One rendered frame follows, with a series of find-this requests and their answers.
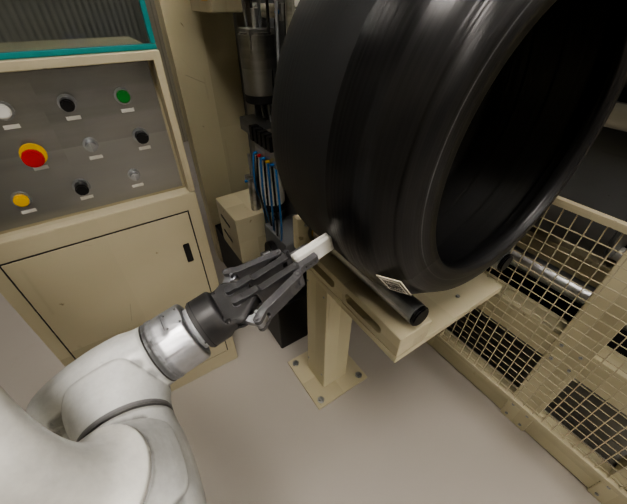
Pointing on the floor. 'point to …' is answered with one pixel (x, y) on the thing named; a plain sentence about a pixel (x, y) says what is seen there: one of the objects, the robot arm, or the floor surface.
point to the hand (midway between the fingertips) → (312, 252)
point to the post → (326, 334)
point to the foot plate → (328, 384)
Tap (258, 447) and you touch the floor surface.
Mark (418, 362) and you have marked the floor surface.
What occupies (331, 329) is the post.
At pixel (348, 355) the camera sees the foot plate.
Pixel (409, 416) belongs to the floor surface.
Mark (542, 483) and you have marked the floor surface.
